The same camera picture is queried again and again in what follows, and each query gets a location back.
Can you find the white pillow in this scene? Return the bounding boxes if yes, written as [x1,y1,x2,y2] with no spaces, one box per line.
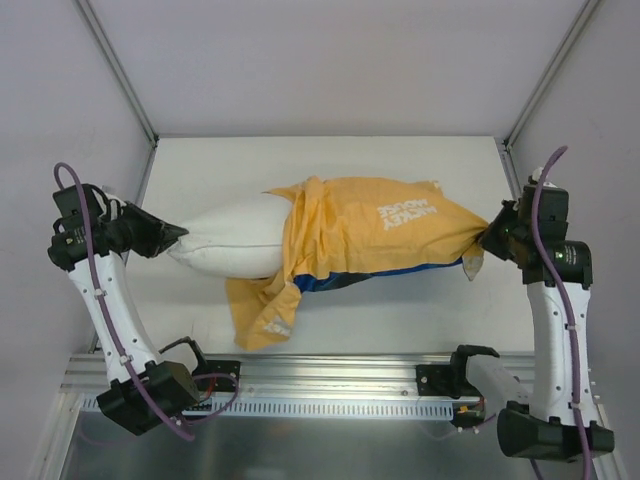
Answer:
[167,193,292,279]

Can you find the yellow Mickey Mouse pillowcase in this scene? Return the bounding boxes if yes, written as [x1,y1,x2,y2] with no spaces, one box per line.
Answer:
[226,177,489,351]

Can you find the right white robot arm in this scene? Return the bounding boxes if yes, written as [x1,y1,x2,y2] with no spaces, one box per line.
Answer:
[448,181,615,462]

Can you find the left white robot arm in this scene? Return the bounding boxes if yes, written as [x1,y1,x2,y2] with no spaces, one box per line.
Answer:
[48,184,209,441]

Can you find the blue tag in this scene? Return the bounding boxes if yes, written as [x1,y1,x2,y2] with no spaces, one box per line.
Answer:
[293,258,462,293]

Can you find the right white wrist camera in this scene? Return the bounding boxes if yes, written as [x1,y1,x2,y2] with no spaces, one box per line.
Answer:
[528,167,546,184]

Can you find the left aluminium frame post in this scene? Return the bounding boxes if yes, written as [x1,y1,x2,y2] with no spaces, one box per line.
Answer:
[72,0,159,148]

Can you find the aluminium frame post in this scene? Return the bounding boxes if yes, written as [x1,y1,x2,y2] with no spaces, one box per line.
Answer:
[503,0,603,153]
[72,0,159,148]

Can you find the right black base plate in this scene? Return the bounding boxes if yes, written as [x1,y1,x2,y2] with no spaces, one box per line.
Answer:
[415,364,481,399]

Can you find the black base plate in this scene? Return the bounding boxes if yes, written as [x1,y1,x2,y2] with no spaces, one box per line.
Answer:
[192,359,241,394]
[415,364,481,399]

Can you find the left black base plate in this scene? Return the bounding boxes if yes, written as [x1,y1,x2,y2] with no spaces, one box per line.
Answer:
[192,359,241,394]

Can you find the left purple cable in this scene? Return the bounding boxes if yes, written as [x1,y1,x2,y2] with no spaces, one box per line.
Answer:
[53,162,241,442]

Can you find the white slotted cable duct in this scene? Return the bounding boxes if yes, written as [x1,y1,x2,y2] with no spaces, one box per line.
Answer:
[79,397,456,420]

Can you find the right aluminium frame post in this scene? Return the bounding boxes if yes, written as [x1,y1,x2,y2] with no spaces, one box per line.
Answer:
[503,0,603,153]

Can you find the aluminium mounting rail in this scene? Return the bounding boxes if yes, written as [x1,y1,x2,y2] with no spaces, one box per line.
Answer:
[59,352,539,401]

